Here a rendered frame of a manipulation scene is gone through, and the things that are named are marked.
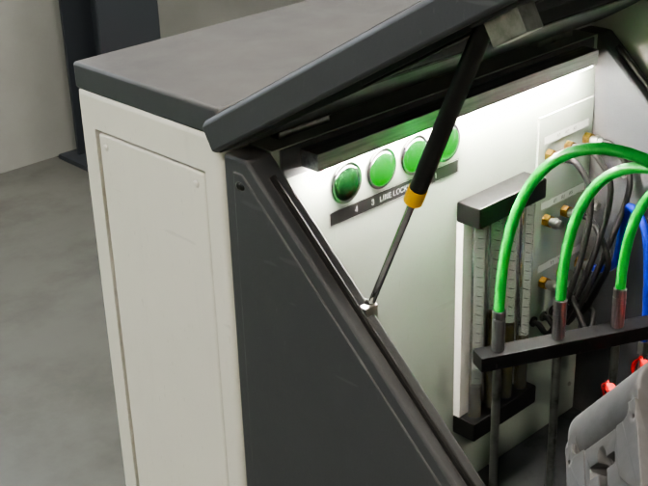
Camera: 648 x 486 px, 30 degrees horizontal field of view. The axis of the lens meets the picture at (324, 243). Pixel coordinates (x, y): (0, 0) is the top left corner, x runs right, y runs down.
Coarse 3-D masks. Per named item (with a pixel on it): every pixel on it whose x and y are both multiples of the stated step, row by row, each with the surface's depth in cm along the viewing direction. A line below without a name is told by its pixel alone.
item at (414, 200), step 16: (480, 32) 102; (480, 48) 103; (464, 64) 105; (464, 80) 106; (448, 96) 108; (464, 96) 107; (448, 112) 108; (432, 128) 111; (448, 128) 110; (432, 144) 111; (432, 160) 112; (416, 176) 114; (432, 176) 114; (416, 192) 115; (400, 224) 119; (400, 240) 121; (384, 272) 124; (368, 304) 127
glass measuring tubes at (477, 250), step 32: (480, 192) 161; (512, 192) 161; (544, 192) 165; (480, 224) 157; (480, 256) 160; (512, 256) 166; (480, 288) 162; (512, 288) 168; (480, 320) 165; (512, 320) 170; (480, 384) 169; (512, 384) 179; (480, 416) 172; (512, 416) 176
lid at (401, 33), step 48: (432, 0) 101; (480, 0) 97; (528, 0) 98; (576, 0) 141; (624, 0) 150; (336, 48) 111; (384, 48) 106; (432, 48) 112; (288, 96) 118; (336, 96) 122; (240, 144) 129
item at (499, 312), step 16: (592, 144) 139; (608, 144) 137; (560, 160) 142; (640, 160) 134; (528, 192) 148; (512, 208) 150; (512, 224) 151; (512, 240) 153; (496, 288) 157; (496, 304) 157
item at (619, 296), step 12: (636, 204) 156; (636, 216) 157; (636, 228) 158; (624, 240) 159; (624, 252) 160; (624, 264) 161; (624, 276) 162; (624, 288) 162; (612, 300) 164; (624, 300) 163; (612, 312) 164; (624, 312) 164; (612, 324) 165
